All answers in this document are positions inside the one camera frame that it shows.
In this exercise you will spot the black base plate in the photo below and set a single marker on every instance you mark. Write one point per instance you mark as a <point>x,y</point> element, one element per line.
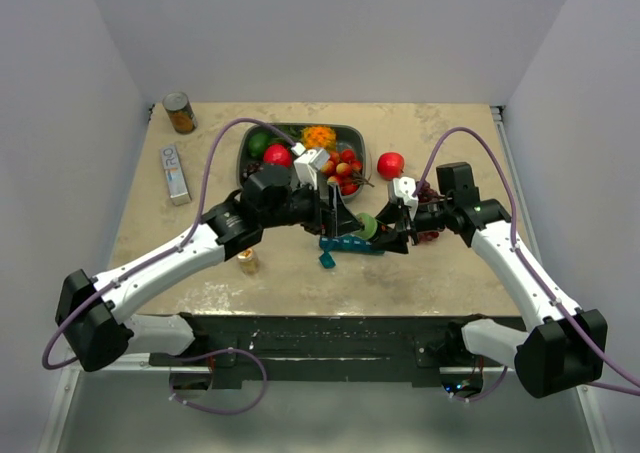
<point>323,349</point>

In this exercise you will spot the red apple on table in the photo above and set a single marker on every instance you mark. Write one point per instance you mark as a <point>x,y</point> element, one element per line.
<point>390,165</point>

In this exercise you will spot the green lime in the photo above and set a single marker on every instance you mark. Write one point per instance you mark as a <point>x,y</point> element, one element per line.
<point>258,144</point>

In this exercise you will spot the orange spiky fruit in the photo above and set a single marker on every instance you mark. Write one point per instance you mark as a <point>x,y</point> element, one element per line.
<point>319,136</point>

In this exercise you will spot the cherry and strawberry bunch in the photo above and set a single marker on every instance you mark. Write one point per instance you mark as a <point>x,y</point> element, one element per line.
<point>345,169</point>

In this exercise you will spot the red grapes on table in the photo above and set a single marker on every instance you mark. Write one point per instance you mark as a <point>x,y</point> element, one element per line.
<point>428,199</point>

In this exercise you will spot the small amber glass jar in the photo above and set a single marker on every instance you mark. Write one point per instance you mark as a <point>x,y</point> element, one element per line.
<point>248,261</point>

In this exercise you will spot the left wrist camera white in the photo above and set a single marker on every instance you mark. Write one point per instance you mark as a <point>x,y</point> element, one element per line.
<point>308,166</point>

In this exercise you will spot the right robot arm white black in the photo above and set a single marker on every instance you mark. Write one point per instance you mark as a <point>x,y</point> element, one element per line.
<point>557,349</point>

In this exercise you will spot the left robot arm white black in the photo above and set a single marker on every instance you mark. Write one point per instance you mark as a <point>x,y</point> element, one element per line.
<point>98,315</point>

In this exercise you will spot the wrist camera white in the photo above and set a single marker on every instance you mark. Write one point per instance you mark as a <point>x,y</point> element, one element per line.
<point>308,166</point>
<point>402,191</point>

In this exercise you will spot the dark grapes in tray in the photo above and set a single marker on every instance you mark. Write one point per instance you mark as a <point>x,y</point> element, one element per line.
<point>249,170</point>

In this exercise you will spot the teal weekly pill organizer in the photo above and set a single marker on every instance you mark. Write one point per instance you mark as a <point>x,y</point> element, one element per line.
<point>348,243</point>

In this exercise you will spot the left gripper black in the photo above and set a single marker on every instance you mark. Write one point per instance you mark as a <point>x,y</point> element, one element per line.
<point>332,220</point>

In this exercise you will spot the purple silver toothpaste box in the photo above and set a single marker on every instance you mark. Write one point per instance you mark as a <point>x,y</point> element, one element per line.
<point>178,190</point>

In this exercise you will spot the green pill bottle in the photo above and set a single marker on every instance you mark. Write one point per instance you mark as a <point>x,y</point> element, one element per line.
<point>369,227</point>

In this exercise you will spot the tin can orange label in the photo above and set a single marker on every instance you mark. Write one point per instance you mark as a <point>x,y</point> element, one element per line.
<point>180,112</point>

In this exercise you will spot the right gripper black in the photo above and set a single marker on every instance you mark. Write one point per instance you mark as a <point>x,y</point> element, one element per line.
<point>396,240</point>

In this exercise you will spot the detached teal pill compartment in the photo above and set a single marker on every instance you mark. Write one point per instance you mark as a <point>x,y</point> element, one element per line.
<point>326,260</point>

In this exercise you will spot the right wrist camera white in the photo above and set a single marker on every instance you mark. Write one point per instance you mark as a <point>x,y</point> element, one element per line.
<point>402,191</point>

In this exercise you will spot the grey fruit tray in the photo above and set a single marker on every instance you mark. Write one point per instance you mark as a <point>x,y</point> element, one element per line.
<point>347,137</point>

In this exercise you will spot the green leafy sprig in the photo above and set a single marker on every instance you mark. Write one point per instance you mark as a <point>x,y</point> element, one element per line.
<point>289,132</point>

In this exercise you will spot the red apple in tray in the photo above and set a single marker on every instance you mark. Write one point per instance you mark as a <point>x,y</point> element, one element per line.
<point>278,154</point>

